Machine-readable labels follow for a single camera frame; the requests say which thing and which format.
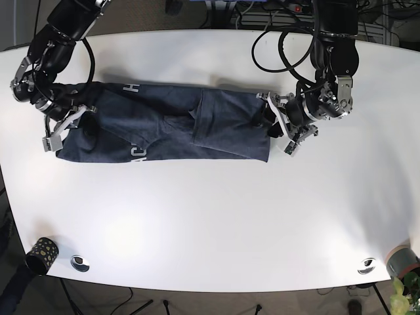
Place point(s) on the silver table grommet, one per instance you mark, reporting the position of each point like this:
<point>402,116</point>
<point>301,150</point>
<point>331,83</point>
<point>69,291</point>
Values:
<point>366,266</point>
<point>79,263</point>

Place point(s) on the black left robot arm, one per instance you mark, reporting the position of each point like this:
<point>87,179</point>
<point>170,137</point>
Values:
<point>324,74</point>

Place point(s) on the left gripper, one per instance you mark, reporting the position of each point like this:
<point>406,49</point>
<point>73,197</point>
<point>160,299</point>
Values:
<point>293,116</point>

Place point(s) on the grey plant pot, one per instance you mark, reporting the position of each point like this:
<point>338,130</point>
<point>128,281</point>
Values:
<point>402,260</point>

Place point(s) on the dark blue T-shirt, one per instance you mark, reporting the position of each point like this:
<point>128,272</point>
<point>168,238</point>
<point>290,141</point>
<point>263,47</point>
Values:
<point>160,122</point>

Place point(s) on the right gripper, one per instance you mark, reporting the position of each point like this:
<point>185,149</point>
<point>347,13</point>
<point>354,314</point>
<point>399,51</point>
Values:
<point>55,103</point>

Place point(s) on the green potted plant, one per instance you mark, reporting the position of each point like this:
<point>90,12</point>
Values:
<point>405,299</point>

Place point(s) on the left silver table grommet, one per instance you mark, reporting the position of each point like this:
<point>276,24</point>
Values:
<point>79,263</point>

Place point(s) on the black gold spotted cup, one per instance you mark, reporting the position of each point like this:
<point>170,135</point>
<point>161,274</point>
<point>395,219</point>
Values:
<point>41,256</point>

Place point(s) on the right silver table grommet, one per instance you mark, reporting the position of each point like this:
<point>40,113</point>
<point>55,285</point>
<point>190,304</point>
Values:
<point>366,266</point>

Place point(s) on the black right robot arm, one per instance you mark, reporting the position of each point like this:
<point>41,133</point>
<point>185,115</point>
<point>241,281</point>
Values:
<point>49,54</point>

